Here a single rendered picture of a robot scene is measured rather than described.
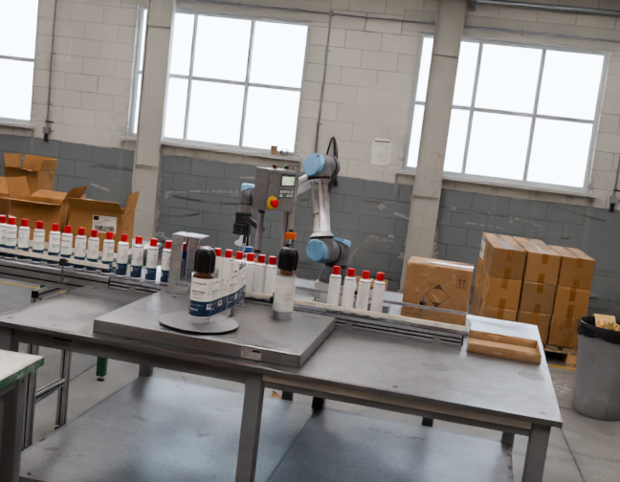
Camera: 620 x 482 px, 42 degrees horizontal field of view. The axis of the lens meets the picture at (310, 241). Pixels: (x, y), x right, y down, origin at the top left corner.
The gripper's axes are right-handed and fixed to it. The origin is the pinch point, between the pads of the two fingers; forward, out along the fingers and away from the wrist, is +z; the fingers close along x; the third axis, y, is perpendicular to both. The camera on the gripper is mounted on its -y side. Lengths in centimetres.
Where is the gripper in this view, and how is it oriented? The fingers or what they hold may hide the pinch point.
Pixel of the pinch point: (245, 250)
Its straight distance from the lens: 430.9
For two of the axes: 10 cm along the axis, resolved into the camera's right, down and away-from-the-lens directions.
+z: -1.2, 9.8, 1.4
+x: -1.5, 1.2, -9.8
